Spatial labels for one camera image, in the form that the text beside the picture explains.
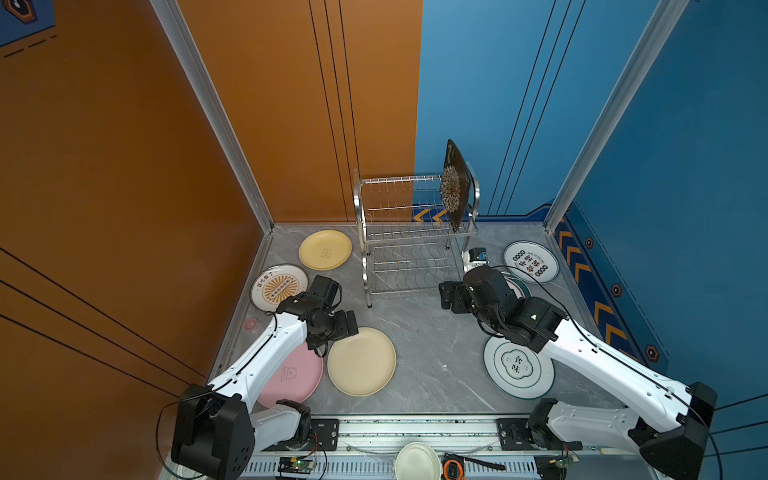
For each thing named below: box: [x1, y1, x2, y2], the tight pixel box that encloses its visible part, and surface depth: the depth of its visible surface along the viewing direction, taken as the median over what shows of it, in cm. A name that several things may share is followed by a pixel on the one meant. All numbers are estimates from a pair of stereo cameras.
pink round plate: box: [258, 341, 324, 409], surface depth 84 cm
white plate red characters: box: [503, 240, 561, 284], surface depth 111 cm
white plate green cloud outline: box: [483, 336, 556, 400], surface depth 84 cm
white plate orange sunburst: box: [250, 264, 309, 313], surface depth 104 cm
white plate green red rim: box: [500, 271, 532, 300], surface depth 102 cm
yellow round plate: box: [298, 229, 353, 271], surface depth 114 cm
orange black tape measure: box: [442, 452, 506, 480], surface depth 68 cm
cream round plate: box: [327, 327, 397, 397], surface depth 86 cm
